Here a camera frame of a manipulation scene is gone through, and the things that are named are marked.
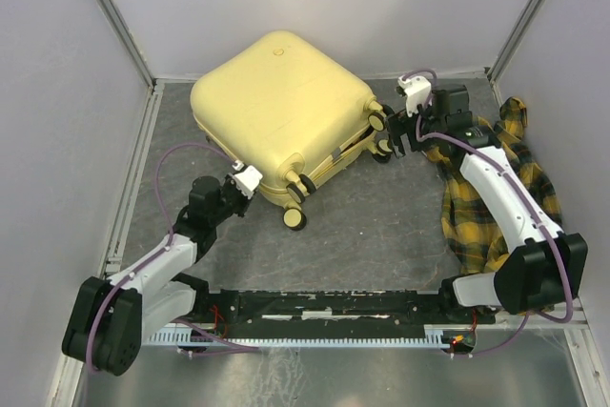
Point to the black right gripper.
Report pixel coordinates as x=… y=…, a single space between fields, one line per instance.
x=399 y=124

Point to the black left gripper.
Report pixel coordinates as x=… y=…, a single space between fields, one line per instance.
x=245 y=202

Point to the yellow suitcase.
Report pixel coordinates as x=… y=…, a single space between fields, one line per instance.
x=293 y=113

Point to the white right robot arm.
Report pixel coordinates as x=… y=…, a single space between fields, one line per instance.
x=500 y=214

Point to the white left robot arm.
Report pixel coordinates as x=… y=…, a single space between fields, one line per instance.
x=111 y=318

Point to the yellow plaid shirt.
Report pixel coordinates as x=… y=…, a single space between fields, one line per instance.
x=471 y=232

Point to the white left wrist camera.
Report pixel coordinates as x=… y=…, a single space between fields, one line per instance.
x=247 y=178

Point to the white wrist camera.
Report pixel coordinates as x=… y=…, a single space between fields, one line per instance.
x=416 y=91
x=247 y=178

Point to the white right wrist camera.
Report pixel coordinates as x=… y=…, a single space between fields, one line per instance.
x=416 y=91

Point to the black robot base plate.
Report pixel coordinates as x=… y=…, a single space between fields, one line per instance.
x=330 y=314

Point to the blue slotted cable duct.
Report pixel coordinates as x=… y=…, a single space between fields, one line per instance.
x=176 y=335

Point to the right aluminium frame post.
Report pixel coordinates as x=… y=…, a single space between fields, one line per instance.
x=516 y=35

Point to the aluminium frame post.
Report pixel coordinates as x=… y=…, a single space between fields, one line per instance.
x=516 y=35
x=124 y=35

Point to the left aluminium frame post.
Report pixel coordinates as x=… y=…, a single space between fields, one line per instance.
x=124 y=35

